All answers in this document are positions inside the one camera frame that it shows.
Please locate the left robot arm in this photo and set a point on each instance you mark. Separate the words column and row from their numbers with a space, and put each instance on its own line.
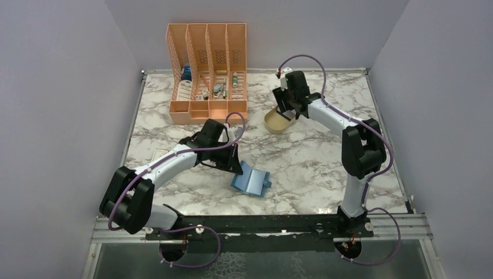
column 128, row 200

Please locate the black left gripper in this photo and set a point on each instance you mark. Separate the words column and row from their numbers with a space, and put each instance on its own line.
column 232, row 163

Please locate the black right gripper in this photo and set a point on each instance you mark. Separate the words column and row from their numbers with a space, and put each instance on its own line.
column 279, row 94

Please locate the white red card box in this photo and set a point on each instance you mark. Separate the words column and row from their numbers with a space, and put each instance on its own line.
column 158, row 153

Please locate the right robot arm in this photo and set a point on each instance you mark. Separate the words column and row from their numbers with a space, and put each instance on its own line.
column 363, row 149

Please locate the blue white bottle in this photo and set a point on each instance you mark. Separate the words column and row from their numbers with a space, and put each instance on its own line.
column 186, row 76

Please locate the orange plastic desk organizer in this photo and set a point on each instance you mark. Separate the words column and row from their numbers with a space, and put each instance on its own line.
column 214, row 51

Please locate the beige oval tray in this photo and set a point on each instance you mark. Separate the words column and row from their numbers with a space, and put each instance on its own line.
column 276, row 122

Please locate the black metal base rail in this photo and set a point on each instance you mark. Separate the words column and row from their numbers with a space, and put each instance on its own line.
column 375, row 227

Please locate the blue leather card holder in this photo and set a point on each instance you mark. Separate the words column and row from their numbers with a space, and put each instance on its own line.
column 253, row 182

